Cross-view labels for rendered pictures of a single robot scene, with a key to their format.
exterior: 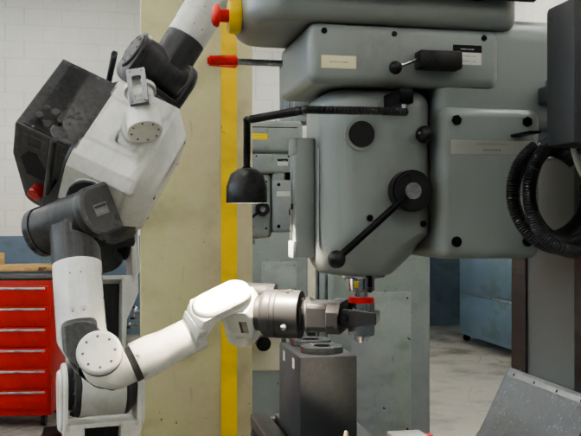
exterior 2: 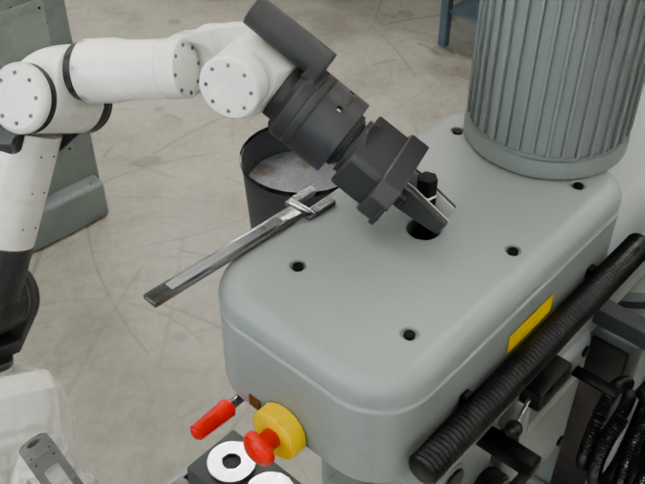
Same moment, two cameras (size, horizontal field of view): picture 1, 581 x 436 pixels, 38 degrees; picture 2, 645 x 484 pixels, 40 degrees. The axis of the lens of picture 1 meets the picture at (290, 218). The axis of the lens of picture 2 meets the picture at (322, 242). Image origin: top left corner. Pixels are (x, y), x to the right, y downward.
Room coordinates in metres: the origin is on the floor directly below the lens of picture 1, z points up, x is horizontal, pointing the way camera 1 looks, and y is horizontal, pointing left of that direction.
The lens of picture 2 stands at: (0.98, 0.40, 2.50)
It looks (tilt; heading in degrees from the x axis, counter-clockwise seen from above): 40 degrees down; 324
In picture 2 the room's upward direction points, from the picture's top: straight up
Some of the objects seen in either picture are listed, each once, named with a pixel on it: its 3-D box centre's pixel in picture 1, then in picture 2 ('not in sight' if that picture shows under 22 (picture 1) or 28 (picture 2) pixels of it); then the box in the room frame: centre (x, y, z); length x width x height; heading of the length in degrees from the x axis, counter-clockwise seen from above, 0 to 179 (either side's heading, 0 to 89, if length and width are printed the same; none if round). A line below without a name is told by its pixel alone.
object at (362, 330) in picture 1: (360, 318); not in sight; (1.51, -0.13, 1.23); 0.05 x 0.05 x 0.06
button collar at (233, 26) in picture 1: (233, 16); (279, 430); (1.46, 0.10, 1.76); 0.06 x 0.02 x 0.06; 12
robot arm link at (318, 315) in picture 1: (311, 316); not in sight; (1.53, -0.04, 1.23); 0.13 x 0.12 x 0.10; 167
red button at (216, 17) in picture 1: (220, 16); (263, 445); (1.46, 0.12, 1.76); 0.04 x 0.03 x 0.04; 12
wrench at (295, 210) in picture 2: not in sight; (242, 244); (1.60, 0.05, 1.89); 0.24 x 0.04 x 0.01; 99
